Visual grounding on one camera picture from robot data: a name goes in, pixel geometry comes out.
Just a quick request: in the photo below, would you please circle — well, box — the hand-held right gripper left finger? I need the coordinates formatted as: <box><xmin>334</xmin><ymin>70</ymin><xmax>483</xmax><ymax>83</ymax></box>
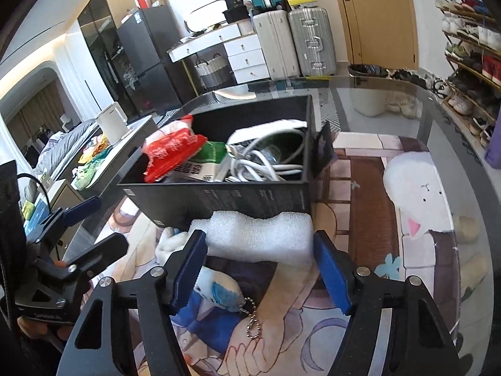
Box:
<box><xmin>59</xmin><ymin>229</ymin><xmax>208</xmax><ymax>376</ymax></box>

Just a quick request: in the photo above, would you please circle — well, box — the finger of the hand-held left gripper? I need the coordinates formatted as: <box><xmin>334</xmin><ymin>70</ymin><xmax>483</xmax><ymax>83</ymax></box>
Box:
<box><xmin>27</xmin><ymin>196</ymin><xmax>103</xmax><ymax>244</ymax></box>
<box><xmin>37</xmin><ymin>234</ymin><xmax>129</xmax><ymax>283</ymax></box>

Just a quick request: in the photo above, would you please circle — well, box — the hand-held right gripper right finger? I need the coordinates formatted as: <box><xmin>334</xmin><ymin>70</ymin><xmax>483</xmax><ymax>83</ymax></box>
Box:
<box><xmin>313</xmin><ymin>230</ymin><xmax>462</xmax><ymax>376</ymax></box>

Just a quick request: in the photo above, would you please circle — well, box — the white blue plush bird keychain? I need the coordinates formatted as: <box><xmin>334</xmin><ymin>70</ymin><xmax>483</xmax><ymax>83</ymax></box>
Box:
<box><xmin>154</xmin><ymin>226</ymin><xmax>261</xmax><ymax>340</ymax></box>

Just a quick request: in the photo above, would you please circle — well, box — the white foam block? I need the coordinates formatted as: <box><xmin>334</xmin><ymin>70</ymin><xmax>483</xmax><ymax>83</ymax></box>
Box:
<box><xmin>190</xmin><ymin>210</ymin><xmax>316</xmax><ymax>264</ymax></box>

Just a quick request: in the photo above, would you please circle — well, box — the black cardboard box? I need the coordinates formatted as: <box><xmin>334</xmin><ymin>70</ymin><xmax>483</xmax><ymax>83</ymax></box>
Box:
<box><xmin>116</xmin><ymin>94</ymin><xmax>334</xmax><ymax>230</ymax></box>

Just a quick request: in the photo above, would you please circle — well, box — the red snack packet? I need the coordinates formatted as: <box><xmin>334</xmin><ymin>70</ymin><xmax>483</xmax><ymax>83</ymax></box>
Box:
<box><xmin>141</xmin><ymin>114</ymin><xmax>209</xmax><ymax>184</ymax></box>

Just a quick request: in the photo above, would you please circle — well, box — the green snack packet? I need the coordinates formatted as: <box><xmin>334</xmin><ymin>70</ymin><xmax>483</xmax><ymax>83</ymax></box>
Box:
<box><xmin>172</xmin><ymin>141</ymin><xmax>232</xmax><ymax>183</ymax></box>

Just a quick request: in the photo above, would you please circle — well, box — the white charging cable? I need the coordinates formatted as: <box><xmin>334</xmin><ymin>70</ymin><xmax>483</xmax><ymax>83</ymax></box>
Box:
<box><xmin>223</xmin><ymin>147</ymin><xmax>307</xmax><ymax>183</ymax></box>

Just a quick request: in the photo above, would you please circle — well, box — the person's left hand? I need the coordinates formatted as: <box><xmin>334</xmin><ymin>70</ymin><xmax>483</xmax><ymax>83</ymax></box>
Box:
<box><xmin>18</xmin><ymin>316</ymin><xmax>73</xmax><ymax>344</ymax></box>

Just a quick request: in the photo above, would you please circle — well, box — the pile of colourful snack packets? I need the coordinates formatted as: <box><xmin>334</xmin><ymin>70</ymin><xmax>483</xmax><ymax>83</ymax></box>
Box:
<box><xmin>70</xmin><ymin>133</ymin><xmax>112</xmax><ymax>191</ymax></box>

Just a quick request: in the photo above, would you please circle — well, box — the bed with grey bedding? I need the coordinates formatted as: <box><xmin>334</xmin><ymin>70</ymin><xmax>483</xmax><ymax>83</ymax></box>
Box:
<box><xmin>23</xmin><ymin>121</ymin><xmax>103</xmax><ymax>181</ymax></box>

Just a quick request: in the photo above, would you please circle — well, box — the printed cartoon table mat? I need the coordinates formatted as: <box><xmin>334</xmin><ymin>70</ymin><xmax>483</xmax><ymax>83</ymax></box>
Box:
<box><xmin>92</xmin><ymin>131</ymin><xmax>466</xmax><ymax>376</ymax></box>

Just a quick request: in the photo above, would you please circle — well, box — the white top side table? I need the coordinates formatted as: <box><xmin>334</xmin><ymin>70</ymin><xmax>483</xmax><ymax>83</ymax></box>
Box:
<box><xmin>59</xmin><ymin>115</ymin><xmax>158</xmax><ymax>205</ymax></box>

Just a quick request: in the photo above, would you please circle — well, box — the white electric kettle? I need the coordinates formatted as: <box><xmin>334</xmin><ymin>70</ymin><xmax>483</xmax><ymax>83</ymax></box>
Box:
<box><xmin>96</xmin><ymin>102</ymin><xmax>128</xmax><ymax>145</ymax></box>

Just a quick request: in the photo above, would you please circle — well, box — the brown curtain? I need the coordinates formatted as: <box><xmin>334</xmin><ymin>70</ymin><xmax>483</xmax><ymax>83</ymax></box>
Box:
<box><xmin>6</xmin><ymin>82</ymin><xmax>66</xmax><ymax>145</ymax></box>

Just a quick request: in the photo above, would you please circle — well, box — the beige slipper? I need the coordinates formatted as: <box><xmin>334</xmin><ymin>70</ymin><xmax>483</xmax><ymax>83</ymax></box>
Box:
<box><xmin>453</xmin><ymin>215</ymin><xmax>481</xmax><ymax>244</ymax></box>
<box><xmin>461</xmin><ymin>254</ymin><xmax>491</xmax><ymax>295</ymax></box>

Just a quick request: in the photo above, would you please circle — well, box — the black refrigerator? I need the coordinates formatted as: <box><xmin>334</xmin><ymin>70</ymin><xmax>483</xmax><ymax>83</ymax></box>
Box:
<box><xmin>116</xmin><ymin>7</ymin><xmax>187</xmax><ymax>117</ymax></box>

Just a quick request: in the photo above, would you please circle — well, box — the dark glass cabinet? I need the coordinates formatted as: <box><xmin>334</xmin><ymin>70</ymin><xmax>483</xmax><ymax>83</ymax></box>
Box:
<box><xmin>77</xmin><ymin>0</ymin><xmax>142</xmax><ymax>123</ymax></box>

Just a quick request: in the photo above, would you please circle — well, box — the patterned floor rug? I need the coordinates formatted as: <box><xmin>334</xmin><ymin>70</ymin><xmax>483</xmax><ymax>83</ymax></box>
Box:
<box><xmin>316</xmin><ymin>87</ymin><xmax>350</xmax><ymax>133</ymax></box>

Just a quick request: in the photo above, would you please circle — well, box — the white trash bin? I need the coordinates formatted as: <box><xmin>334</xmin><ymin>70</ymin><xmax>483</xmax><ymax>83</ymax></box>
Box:
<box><xmin>348</xmin><ymin>64</ymin><xmax>389</xmax><ymax>118</ymax></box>

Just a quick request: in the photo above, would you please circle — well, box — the grey white laundry basket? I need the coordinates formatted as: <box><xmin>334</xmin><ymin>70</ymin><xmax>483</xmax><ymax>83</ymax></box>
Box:
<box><xmin>194</xmin><ymin>55</ymin><xmax>236</xmax><ymax>89</ymax></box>

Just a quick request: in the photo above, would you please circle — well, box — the purple bag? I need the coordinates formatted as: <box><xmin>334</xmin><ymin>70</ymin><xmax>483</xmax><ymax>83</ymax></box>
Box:
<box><xmin>484</xmin><ymin>113</ymin><xmax>501</xmax><ymax>170</ymax></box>

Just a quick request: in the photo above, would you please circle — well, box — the pile of loose shoes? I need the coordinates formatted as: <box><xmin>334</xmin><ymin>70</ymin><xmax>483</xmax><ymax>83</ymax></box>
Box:
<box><xmin>385</xmin><ymin>66</ymin><xmax>451</xmax><ymax>120</ymax></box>

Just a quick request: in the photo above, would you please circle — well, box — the white dressing table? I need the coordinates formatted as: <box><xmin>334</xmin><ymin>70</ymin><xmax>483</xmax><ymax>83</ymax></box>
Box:
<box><xmin>168</xmin><ymin>21</ymin><xmax>271</xmax><ymax>85</ymax></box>

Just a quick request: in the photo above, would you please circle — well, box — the oval mirror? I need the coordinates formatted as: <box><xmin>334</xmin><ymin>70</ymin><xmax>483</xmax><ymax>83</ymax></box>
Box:
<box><xmin>184</xmin><ymin>2</ymin><xmax>236</xmax><ymax>34</ymax></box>

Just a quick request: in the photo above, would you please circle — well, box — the silver suitcase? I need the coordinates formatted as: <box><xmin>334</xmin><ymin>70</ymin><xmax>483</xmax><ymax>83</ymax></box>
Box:
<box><xmin>288</xmin><ymin>6</ymin><xmax>338</xmax><ymax>78</ymax></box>

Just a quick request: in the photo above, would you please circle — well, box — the white suitcase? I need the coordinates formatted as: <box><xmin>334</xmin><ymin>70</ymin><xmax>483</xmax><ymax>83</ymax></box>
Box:
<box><xmin>252</xmin><ymin>8</ymin><xmax>304</xmax><ymax>81</ymax></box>

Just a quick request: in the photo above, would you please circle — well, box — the wooden shoe rack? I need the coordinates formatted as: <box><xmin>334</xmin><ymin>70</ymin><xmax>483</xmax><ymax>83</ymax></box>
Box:
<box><xmin>434</xmin><ymin>0</ymin><xmax>501</xmax><ymax>150</ymax></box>

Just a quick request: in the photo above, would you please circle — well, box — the black handbag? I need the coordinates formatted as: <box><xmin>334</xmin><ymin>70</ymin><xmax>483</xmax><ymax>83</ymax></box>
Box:
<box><xmin>218</xmin><ymin>0</ymin><xmax>253</xmax><ymax>23</ymax></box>

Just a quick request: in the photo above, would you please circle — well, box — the tan wooden door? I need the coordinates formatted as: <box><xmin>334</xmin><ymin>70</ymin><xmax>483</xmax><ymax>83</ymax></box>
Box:
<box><xmin>329</xmin><ymin>0</ymin><xmax>420</xmax><ymax>70</ymax></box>

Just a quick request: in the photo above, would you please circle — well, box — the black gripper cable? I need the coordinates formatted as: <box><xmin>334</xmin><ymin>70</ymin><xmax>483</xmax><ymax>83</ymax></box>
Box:
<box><xmin>18</xmin><ymin>174</ymin><xmax>54</xmax><ymax>217</ymax></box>

